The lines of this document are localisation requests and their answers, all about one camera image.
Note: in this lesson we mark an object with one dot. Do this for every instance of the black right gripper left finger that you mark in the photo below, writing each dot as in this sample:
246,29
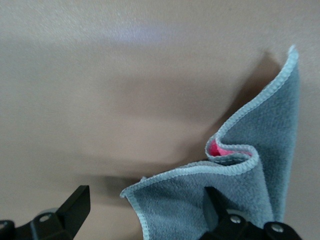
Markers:
65,220

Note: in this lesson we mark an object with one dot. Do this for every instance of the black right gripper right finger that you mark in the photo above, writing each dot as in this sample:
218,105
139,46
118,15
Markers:
225,227

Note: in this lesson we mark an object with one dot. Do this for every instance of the grey and pink towel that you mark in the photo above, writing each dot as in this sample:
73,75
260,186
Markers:
270,125

